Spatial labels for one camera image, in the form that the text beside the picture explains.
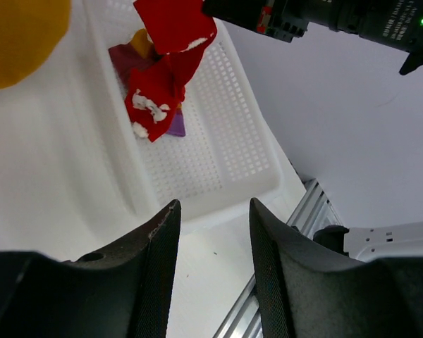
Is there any purple sock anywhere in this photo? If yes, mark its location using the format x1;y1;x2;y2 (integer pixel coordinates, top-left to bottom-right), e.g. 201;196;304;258
108;28;187;138

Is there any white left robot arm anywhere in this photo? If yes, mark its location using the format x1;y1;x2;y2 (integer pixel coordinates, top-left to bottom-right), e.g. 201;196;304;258
0;199;423;337

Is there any white plastic basket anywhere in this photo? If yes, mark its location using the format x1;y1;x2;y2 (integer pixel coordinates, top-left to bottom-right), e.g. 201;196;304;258
81;1;283;232

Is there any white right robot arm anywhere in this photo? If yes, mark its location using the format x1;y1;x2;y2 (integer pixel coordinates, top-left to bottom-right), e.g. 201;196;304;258
202;0;423;75

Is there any red sock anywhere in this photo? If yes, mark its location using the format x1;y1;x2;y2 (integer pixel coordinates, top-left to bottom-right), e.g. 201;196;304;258
133;0;217;101
125;61;185;142

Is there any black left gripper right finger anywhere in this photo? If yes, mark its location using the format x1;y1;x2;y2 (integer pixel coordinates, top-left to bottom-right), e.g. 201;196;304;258
249;199;423;337

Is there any aluminium mounting rail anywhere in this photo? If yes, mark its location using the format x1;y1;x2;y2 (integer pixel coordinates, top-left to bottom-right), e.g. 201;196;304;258
214;179;341;337

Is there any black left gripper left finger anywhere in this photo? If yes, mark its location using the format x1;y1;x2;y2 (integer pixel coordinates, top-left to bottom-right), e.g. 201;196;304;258
0;200;181;337

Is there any mustard yellow sock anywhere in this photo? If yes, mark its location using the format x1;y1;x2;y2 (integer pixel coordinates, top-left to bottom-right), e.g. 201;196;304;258
0;1;71;89

